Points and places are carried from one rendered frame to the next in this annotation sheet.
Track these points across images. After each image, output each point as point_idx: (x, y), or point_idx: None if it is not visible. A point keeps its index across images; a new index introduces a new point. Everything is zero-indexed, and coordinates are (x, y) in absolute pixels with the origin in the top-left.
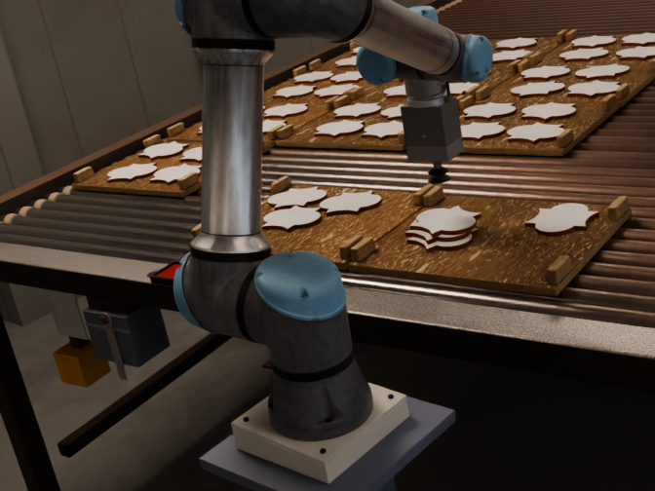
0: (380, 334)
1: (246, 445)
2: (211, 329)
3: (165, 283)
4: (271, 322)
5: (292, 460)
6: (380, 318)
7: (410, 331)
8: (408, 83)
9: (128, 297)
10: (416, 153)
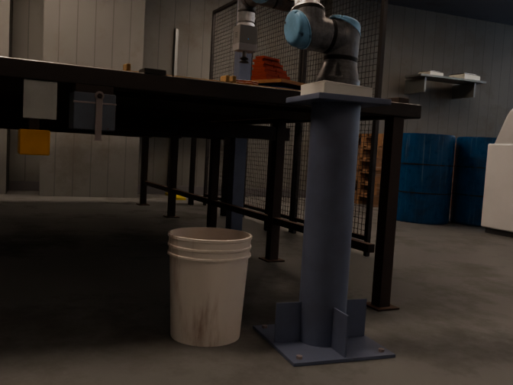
0: (281, 98)
1: (330, 90)
2: (313, 40)
3: (156, 72)
4: (350, 33)
5: (356, 91)
6: (282, 89)
7: (295, 95)
8: (247, 14)
9: (118, 82)
10: (243, 46)
